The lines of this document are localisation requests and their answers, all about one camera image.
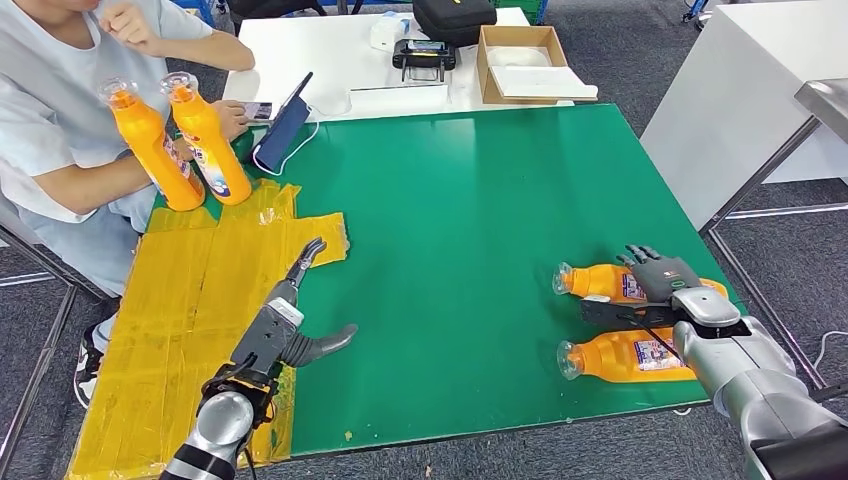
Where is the person's right hand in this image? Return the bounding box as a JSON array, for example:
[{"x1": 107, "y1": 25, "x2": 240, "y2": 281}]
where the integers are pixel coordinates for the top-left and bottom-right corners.
[{"x1": 211, "y1": 99, "x2": 252, "y2": 142}]

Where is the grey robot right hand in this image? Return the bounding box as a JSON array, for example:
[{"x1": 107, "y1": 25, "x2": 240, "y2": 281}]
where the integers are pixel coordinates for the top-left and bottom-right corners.
[{"x1": 616, "y1": 245, "x2": 704, "y2": 305}]

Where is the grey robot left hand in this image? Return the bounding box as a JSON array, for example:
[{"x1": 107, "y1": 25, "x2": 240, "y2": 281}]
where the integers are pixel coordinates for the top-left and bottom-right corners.
[{"x1": 264, "y1": 237, "x2": 360, "y2": 370}]

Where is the person's left hand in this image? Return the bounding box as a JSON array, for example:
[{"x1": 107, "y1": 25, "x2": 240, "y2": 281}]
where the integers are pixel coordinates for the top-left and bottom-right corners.
[{"x1": 99, "y1": 0, "x2": 167, "y2": 58}]

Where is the orange detergent bottle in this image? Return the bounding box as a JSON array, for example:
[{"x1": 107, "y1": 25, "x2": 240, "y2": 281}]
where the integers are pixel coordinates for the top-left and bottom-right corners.
[
  {"x1": 552, "y1": 262, "x2": 730, "y2": 305},
  {"x1": 159, "y1": 71, "x2": 254, "y2": 207},
  {"x1": 556, "y1": 327, "x2": 698, "y2": 385},
  {"x1": 97, "y1": 77, "x2": 207, "y2": 213}
]

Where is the tablet in blue case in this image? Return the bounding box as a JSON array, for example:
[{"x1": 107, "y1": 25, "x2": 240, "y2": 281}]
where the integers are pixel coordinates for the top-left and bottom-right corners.
[{"x1": 251, "y1": 71, "x2": 315, "y2": 175}]

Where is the person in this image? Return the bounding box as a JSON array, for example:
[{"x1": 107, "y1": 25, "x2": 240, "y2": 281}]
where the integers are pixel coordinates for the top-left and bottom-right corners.
[{"x1": 0, "y1": 0, "x2": 256, "y2": 411}]

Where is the yellow taped sheet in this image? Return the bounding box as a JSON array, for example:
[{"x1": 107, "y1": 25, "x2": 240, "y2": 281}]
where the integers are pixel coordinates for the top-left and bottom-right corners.
[{"x1": 66, "y1": 178, "x2": 350, "y2": 480}]

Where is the large white table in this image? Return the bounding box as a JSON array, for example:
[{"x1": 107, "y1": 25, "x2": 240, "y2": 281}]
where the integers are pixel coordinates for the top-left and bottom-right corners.
[{"x1": 639, "y1": 0, "x2": 848, "y2": 232}]

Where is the black handheld controller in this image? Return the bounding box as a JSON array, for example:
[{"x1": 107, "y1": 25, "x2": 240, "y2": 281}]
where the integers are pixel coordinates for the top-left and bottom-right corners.
[{"x1": 392, "y1": 38, "x2": 458, "y2": 84}]

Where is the green top table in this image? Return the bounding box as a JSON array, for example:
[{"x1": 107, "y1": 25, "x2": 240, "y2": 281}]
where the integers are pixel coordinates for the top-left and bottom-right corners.
[{"x1": 142, "y1": 103, "x2": 750, "y2": 460}]

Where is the dark metal floor bar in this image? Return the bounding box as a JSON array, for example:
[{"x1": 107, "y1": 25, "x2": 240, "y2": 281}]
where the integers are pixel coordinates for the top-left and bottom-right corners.
[{"x1": 811, "y1": 380, "x2": 848, "y2": 403}]

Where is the white folded sheet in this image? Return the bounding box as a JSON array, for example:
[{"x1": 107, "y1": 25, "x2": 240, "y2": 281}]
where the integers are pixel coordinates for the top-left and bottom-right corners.
[{"x1": 490, "y1": 64, "x2": 600, "y2": 102}]

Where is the black zip case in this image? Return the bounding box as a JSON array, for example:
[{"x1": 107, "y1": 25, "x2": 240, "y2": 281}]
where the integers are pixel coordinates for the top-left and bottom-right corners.
[{"x1": 411, "y1": 0, "x2": 498, "y2": 49}]

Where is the cardboard box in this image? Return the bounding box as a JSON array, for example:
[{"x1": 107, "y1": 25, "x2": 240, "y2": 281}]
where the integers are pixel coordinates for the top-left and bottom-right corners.
[{"x1": 476, "y1": 25, "x2": 599, "y2": 106}]

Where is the white plastic bag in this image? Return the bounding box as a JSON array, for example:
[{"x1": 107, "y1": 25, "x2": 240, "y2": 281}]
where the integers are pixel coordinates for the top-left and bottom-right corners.
[{"x1": 488, "y1": 44, "x2": 554, "y2": 69}]

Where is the blue wheeled item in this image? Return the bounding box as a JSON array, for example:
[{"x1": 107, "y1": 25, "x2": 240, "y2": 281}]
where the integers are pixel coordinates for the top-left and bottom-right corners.
[{"x1": 682, "y1": 0, "x2": 717, "y2": 31}]

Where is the green plastic crate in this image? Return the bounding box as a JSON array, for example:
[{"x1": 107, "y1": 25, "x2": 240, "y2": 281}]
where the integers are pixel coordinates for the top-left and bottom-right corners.
[{"x1": 495, "y1": 0, "x2": 550, "y2": 24}]

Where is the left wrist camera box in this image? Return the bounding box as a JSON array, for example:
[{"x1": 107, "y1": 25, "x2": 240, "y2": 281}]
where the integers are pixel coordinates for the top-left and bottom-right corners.
[{"x1": 229, "y1": 298, "x2": 306, "y2": 379}]

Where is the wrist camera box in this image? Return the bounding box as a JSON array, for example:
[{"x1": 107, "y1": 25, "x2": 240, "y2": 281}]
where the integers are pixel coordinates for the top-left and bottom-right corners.
[
  {"x1": 580, "y1": 296, "x2": 684, "y2": 329},
  {"x1": 229, "y1": 298, "x2": 306, "y2": 379}
]

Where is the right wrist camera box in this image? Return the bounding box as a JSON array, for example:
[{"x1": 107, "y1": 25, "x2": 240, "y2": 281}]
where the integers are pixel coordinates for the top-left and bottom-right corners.
[{"x1": 580, "y1": 296, "x2": 684, "y2": 329}]

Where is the white charging cable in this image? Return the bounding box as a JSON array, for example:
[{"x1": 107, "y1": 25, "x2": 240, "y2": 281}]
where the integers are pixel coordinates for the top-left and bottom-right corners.
[{"x1": 254, "y1": 109, "x2": 323, "y2": 179}]

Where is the white floor cable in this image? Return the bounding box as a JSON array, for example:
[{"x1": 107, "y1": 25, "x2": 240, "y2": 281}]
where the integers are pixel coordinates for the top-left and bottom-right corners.
[{"x1": 818, "y1": 329, "x2": 848, "y2": 362}]

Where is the steel table frame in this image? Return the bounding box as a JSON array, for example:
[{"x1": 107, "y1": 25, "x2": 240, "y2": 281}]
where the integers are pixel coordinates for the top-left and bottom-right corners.
[{"x1": 698, "y1": 78, "x2": 848, "y2": 392}]

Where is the grey metal leg frame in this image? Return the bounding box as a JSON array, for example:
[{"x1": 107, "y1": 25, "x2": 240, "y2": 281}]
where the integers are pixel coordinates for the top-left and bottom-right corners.
[{"x1": 0, "y1": 228, "x2": 82, "y2": 468}]

